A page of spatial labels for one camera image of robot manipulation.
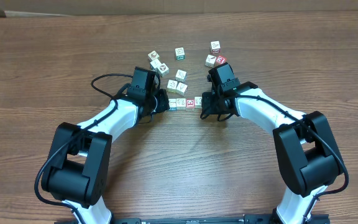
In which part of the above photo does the wooden block green side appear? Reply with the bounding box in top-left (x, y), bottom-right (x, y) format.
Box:
top-left (175, 47), bottom-right (185, 60)

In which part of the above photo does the wooden block teal side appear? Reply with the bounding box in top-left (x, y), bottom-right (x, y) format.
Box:
top-left (194, 96), bottom-right (202, 109)

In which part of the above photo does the wooden block brush picture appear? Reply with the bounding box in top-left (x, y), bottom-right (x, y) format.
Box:
top-left (205, 55), bottom-right (216, 68)

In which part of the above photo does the wooden block yellow side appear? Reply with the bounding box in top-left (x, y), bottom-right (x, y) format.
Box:
top-left (167, 80), bottom-right (178, 93)

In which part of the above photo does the wooden block fish picture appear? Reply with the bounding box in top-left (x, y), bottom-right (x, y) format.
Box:
top-left (175, 70), bottom-right (187, 83)

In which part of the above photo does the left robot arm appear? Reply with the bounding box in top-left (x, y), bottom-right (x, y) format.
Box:
top-left (34, 67), bottom-right (169, 223)

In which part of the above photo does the wooden block ice cream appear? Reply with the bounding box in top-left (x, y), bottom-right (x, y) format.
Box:
top-left (176, 82), bottom-right (188, 96)

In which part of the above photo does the wooden block red side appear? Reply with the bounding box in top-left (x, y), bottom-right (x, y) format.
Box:
top-left (210, 40), bottom-right (221, 54)

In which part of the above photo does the wooden block brown picture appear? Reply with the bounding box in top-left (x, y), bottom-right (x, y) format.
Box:
top-left (147, 50), bottom-right (160, 62)

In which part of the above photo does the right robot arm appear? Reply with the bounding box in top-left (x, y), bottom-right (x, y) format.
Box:
top-left (200, 63), bottom-right (349, 223)

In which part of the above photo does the wooden block round picture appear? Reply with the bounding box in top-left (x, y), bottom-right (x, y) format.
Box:
top-left (157, 63), bottom-right (170, 77)

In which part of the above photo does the plain wooden block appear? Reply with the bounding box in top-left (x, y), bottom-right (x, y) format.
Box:
top-left (176, 98), bottom-right (186, 110)

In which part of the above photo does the wooden block blue side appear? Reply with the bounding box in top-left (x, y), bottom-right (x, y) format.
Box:
top-left (168, 98), bottom-right (177, 111)

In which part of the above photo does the wooden block letter blue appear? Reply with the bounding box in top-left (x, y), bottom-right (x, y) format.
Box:
top-left (150, 59), bottom-right (162, 71)

